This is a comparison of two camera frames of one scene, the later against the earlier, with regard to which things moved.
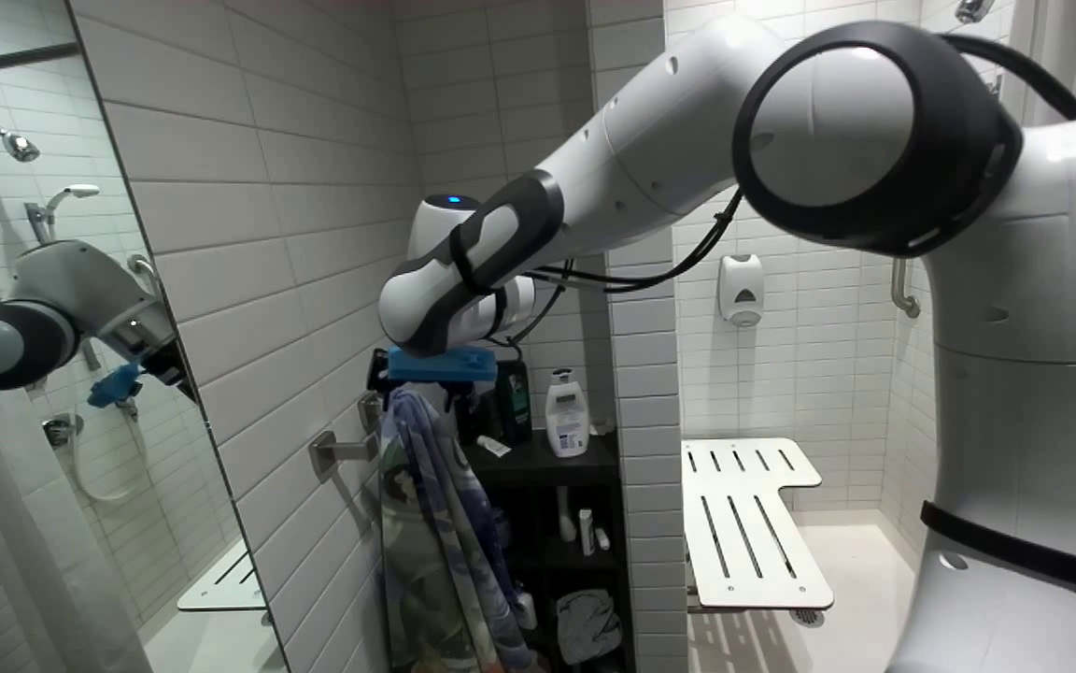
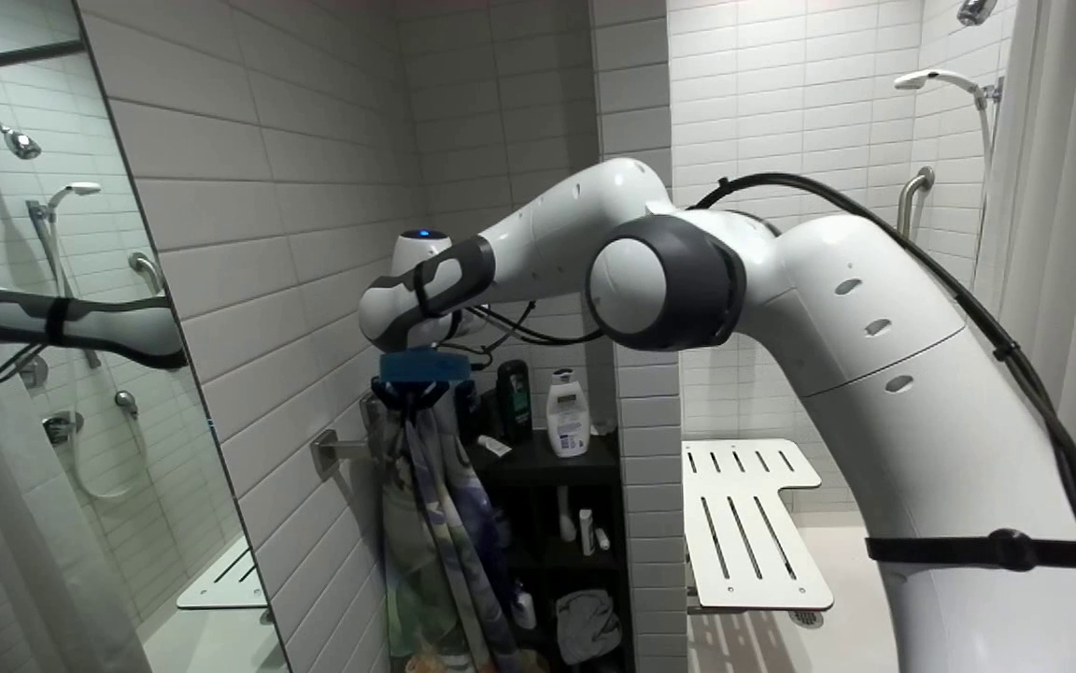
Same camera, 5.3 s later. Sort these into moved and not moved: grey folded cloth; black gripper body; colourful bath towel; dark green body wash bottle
Moved: black gripper body
Not moved: dark green body wash bottle; grey folded cloth; colourful bath towel
